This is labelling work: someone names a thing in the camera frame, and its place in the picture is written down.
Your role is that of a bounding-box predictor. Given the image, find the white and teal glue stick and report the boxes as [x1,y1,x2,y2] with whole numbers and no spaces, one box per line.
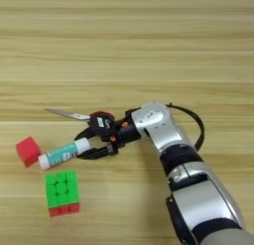
[38,137,92,172]

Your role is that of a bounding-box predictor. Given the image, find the red-handled scissors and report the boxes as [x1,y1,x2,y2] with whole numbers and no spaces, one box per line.
[45,107,116,123]

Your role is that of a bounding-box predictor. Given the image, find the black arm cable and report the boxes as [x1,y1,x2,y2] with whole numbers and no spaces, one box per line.
[166,102,205,153]

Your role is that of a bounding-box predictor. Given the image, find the red foam cube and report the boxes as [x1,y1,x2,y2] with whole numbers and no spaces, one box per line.
[15,136,43,169]

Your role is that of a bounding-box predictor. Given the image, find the Rubik's cube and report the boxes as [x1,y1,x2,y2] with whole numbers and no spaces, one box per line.
[44,170,81,218]

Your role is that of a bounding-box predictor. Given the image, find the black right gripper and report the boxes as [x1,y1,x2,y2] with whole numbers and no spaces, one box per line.
[73,107,144,161]

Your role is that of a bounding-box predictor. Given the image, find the black box with white label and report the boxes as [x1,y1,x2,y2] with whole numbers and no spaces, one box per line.
[87,111,117,140]

